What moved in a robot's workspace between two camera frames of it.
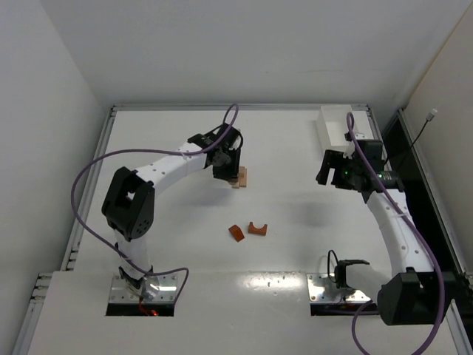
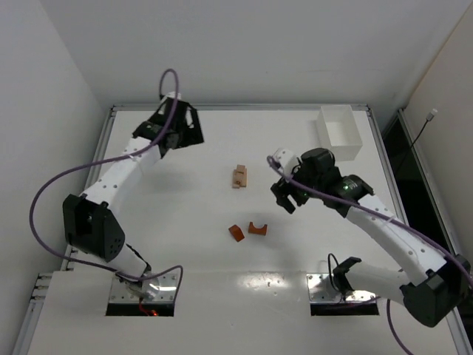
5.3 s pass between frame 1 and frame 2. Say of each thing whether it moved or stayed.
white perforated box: stayed
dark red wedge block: stayed
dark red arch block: stayed
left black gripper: moved
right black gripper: moved
